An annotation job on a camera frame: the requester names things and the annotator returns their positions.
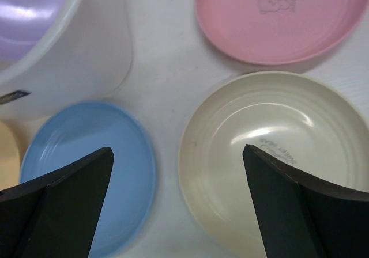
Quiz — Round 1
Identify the left yellow plate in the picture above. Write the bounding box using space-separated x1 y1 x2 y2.
0 121 21 190

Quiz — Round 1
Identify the blue plate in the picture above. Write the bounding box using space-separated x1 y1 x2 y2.
20 101 156 257

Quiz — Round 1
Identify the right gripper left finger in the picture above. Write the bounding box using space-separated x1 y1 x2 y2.
1 147 114 257

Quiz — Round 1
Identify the white plastic bin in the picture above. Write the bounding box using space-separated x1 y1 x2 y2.
1 0 133 120

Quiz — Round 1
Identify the purple plate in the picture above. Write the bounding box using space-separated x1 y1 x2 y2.
1 0 65 60

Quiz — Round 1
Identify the cream plate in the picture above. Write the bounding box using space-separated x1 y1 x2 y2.
178 71 368 257

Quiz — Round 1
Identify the pink plate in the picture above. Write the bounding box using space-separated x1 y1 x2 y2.
195 0 368 65

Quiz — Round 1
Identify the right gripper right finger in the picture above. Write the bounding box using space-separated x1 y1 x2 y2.
243 145 368 257

